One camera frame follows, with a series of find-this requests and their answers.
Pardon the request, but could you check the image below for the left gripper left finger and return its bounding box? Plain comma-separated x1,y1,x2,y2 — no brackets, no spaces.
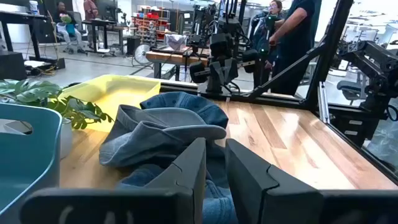
20,138,208,224

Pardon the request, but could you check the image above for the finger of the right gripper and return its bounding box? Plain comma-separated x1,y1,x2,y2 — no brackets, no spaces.
211,60,225,85
225,58,239,83

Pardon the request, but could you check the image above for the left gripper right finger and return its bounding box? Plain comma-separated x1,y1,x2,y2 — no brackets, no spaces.
225,138,398,224

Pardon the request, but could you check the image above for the dark blue cap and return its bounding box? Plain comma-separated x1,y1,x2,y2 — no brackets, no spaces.
139,91,230,129

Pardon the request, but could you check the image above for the blue denim cap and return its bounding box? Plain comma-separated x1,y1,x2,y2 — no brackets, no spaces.
115,139,239,224

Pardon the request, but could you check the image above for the wooden workbench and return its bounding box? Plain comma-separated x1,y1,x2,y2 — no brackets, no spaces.
145,46,212,82

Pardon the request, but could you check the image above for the clear plastic bag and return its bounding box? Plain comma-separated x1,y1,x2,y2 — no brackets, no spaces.
164,33,189,50

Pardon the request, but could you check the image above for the white round fan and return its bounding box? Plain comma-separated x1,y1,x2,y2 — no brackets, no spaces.
134,43,153,66

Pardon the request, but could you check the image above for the shelf with red bins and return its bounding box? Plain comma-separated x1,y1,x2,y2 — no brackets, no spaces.
133,6,170,47

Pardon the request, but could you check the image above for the small black cabinet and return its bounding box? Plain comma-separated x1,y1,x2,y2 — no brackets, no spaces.
126,35,141,57

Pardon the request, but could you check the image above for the person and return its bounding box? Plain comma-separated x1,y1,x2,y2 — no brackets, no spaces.
251,0,284,63
269,0,323,96
54,1,85,54
83,0,100,49

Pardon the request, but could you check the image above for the yellow plastic bin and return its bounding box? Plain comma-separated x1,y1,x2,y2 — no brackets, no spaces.
58,74,162,133

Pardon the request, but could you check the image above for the dark office table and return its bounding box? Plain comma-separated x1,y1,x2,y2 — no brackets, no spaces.
82,18,137,57

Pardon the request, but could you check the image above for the dark office chair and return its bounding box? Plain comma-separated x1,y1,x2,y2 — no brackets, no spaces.
337,80,363,105

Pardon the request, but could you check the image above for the teal plastic bin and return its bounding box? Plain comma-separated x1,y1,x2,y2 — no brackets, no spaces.
0,103,63,224

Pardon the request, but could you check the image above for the green potted plant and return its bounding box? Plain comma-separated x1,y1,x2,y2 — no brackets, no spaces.
0,79,114,159

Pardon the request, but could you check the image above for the black desk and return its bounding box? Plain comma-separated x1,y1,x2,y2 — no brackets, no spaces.
0,11,48,62

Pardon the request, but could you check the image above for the black floor box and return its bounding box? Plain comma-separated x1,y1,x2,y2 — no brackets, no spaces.
0,51,27,81

